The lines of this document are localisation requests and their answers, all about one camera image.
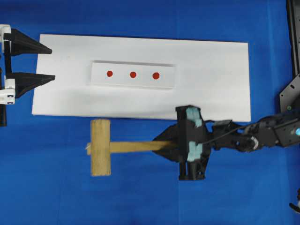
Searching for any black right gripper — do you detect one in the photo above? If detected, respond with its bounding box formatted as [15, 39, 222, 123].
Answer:
[153, 105, 211, 180]

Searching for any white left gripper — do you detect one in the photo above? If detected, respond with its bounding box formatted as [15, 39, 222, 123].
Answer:
[0, 24, 55, 105]

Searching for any wooden mallet hammer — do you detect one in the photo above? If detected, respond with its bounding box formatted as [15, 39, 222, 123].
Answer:
[86, 119, 178, 177]

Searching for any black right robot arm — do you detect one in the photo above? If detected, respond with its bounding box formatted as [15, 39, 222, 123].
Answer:
[154, 105, 300, 180]

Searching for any red dot mark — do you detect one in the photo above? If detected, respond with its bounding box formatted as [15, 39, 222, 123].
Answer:
[129, 71, 136, 78]
[106, 71, 113, 77]
[152, 72, 160, 80]

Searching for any red dot mark middle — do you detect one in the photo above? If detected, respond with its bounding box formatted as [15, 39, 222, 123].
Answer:
[129, 71, 136, 78]

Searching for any white foam board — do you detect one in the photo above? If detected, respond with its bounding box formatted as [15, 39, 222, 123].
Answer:
[32, 34, 251, 122]

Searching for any white paper strip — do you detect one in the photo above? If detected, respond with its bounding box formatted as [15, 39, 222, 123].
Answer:
[90, 60, 176, 90]

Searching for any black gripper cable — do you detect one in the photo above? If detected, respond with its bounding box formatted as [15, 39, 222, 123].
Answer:
[199, 119, 258, 145]

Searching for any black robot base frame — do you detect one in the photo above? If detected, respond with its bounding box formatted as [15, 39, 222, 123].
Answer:
[279, 0, 300, 113]

